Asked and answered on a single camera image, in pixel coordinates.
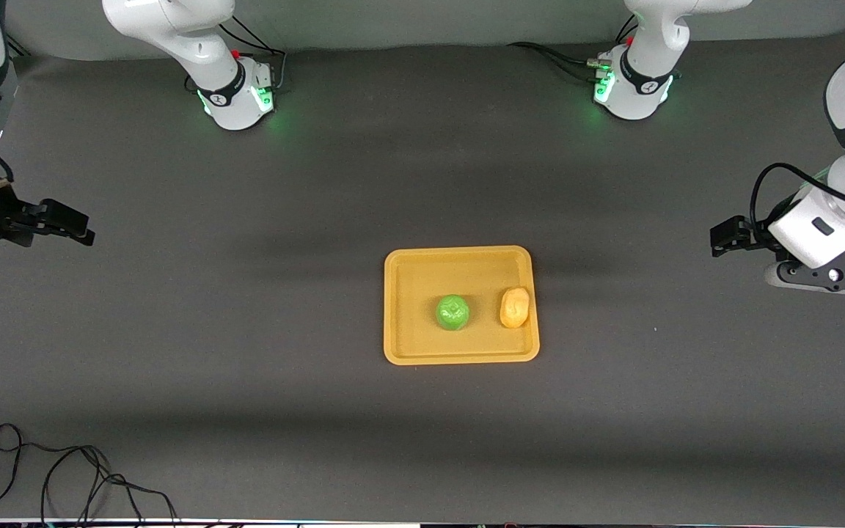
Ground yellow plastic tray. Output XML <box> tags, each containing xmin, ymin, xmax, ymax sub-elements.
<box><xmin>384</xmin><ymin>246</ymin><xmax>541</xmax><ymax>365</ymax></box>

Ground yellow potato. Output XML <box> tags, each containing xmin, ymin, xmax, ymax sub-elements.
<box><xmin>500</xmin><ymin>287</ymin><xmax>531</xmax><ymax>329</ymax></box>

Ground thin black loose cable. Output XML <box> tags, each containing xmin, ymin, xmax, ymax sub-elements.
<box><xmin>0</xmin><ymin>424</ymin><xmax>178</xmax><ymax>526</ymax></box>

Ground green apple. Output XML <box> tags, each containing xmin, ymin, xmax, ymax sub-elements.
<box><xmin>435</xmin><ymin>294</ymin><xmax>471</xmax><ymax>331</ymax></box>

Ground black base cable bundle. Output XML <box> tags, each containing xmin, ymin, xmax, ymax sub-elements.
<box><xmin>507</xmin><ymin>15</ymin><xmax>640</xmax><ymax>83</ymax></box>
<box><xmin>219</xmin><ymin>13</ymin><xmax>288</xmax><ymax>93</ymax></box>

